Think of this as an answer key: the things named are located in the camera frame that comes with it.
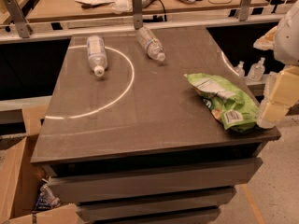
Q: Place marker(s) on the cardboard box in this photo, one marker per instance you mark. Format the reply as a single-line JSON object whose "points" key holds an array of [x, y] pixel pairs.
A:
{"points": [[19, 180]]}

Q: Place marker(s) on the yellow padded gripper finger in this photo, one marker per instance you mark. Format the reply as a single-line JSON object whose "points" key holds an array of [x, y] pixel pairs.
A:
{"points": [[281, 92], [266, 42]]}

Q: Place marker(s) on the sanitizer pump bottle right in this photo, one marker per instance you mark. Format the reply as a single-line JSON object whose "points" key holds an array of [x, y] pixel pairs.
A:
{"points": [[256, 71]]}

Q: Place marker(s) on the bottom grey drawer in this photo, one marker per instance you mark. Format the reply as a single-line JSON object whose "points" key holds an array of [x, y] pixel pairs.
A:
{"points": [[191, 216]]}

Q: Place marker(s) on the sanitizer pump bottle left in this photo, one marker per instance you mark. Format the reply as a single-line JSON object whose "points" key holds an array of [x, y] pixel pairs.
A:
{"points": [[240, 69]]}

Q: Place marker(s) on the clear water bottle left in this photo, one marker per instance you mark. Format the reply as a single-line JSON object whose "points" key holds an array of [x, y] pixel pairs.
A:
{"points": [[97, 57]]}

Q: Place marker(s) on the green rice chip bag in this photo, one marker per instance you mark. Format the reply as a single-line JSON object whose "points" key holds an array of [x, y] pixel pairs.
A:
{"points": [[228, 104]]}

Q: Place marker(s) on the plastic bottle in box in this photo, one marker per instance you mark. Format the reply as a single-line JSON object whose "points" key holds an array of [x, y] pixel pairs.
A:
{"points": [[45, 199]]}

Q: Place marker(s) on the top grey drawer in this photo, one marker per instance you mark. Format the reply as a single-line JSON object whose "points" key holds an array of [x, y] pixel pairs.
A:
{"points": [[92, 188]]}

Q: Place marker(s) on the clear water bottle right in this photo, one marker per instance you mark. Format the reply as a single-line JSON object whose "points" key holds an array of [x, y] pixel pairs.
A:
{"points": [[150, 44]]}

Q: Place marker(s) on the grey metal railing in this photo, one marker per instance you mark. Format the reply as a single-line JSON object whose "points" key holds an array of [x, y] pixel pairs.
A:
{"points": [[15, 26]]}

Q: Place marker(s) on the grey drawer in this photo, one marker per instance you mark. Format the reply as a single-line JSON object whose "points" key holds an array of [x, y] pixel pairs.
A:
{"points": [[92, 188], [191, 216], [157, 204]]}

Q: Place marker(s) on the grey drawer cabinet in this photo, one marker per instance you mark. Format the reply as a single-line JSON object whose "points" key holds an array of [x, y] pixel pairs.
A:
{"points": [[141, 114]]}

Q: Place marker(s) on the wooden background desk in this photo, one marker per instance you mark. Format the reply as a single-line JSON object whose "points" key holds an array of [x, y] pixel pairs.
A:
{"points": [[67, 10]]}

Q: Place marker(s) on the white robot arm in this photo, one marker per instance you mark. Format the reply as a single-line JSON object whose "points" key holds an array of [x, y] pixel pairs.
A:
{"points": [[286, 44]]}

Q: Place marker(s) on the clear water bottle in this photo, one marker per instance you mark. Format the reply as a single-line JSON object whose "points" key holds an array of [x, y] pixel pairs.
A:
{"points": [[150, 44], [97, 57]]}

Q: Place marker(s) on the sanitizer pump bottle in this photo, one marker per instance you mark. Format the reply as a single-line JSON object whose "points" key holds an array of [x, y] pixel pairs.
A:
{"points": [[256, 71], [240, 69]]}

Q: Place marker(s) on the middle grey drawer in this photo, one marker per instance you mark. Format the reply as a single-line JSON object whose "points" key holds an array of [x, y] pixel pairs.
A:
{"points": [[157, 204]]}

